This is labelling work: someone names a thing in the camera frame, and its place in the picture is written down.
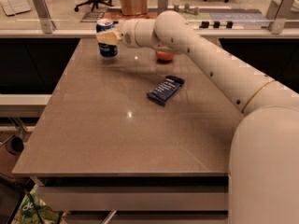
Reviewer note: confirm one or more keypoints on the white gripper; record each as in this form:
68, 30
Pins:
127, 34

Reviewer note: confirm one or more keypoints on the blue pepsi can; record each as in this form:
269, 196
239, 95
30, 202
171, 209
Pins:
106, 50

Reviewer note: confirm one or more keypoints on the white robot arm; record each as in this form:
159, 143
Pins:
264, 156

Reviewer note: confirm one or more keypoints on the black office chair left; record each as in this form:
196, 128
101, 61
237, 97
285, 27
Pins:
94, 3

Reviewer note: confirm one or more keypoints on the red apple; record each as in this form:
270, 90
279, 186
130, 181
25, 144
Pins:
164, 56

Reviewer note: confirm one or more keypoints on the blue snack bar wrapper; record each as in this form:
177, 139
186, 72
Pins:
165, 90

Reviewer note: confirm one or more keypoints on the white drawer front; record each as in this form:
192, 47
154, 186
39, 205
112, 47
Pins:
134, 198

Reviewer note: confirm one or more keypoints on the green patterned bag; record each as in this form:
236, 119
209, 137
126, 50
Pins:
33, 210

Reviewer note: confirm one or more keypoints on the grey metal post middle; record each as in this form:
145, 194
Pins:
162, 6

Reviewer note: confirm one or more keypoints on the grey metal post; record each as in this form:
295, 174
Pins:
162, 6
46, 22
279, 15

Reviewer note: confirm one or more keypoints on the grey metal post left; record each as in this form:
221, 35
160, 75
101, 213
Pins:
46, 22

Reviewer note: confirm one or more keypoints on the grey metal post right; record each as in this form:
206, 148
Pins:
279, 15

